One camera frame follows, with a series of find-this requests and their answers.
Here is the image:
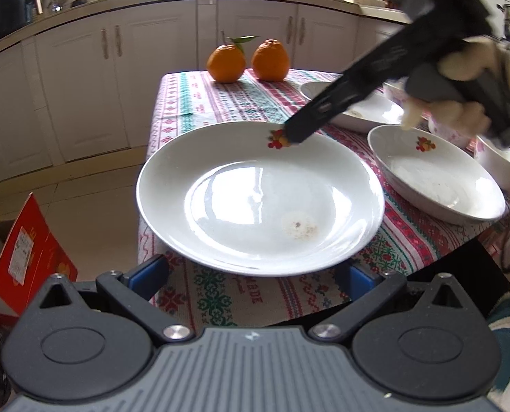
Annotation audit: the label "large white plate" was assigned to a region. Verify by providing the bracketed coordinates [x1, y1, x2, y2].
[137, 122, 385, 277]

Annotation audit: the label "white kitchen cabinets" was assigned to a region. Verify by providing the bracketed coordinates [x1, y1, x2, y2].
[0, 0, 405, 181]

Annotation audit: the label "gloved right hand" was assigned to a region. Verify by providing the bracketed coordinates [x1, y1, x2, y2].
[402, 38, 510, 145]

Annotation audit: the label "white floral plate far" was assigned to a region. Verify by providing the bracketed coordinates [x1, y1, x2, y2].
[299, 80, 406, 134]

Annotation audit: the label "white floral plate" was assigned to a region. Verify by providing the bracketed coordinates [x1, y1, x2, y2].
[299, 80, 406, 134]
[367, 126, 506, 225]

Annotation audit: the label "orange without leaf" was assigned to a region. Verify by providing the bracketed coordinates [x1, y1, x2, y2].
[251, 39, 290, 82]

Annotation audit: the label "red cardboard box left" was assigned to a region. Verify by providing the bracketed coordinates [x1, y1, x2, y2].
[0, 194, 78, 316]

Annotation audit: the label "orange with green leaf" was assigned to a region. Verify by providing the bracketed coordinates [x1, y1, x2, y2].
[206, 31, 257, 84]

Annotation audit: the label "white floral plate right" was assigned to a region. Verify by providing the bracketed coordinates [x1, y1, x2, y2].
[367, 126, 506, 225]

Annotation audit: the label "white pink patterned bowl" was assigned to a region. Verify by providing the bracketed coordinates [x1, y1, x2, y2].
[474, 136, 510, 190]

